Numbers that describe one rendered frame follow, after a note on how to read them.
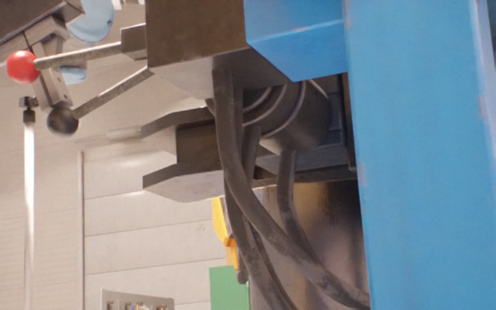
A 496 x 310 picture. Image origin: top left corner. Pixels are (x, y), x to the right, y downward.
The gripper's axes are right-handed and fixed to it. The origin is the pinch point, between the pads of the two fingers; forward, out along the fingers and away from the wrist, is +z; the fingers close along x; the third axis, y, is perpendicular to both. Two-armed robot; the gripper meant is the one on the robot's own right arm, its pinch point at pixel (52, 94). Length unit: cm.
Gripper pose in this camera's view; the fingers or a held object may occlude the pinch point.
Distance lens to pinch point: 105.1
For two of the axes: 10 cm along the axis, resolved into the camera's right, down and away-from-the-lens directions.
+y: -3.8, -2.1, -9.0
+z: 3.7, 8.6, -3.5
